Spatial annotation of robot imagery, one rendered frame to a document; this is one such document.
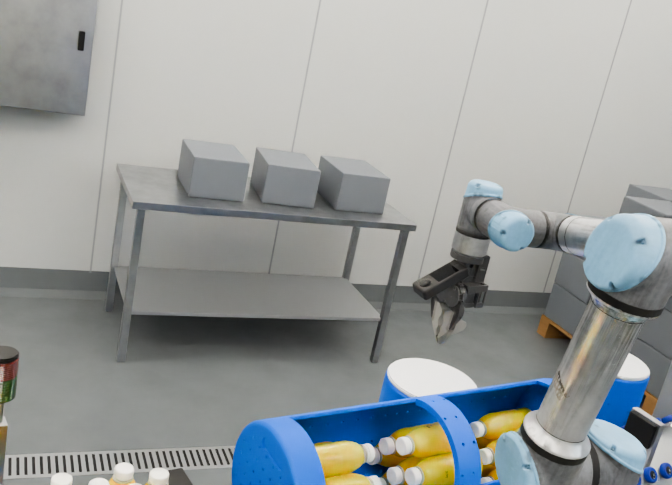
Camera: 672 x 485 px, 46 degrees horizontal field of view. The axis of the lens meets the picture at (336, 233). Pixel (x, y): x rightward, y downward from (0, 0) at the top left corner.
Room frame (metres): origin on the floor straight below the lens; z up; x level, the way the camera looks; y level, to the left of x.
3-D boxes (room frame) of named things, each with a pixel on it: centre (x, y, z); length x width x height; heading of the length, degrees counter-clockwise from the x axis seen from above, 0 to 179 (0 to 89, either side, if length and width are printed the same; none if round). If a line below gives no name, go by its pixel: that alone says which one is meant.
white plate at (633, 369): (2.60, -1.04, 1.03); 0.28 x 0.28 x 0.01
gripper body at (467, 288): (1.59, -0.29, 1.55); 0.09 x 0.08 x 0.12; 126
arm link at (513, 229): (1.50, -0.33, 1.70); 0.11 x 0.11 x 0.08; 22
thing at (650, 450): (2.10, -1.00, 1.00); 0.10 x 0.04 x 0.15; 36
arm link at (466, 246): (1.59, -0.28, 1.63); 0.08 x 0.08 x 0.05
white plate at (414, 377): (2.14, -0.38, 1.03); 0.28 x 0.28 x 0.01
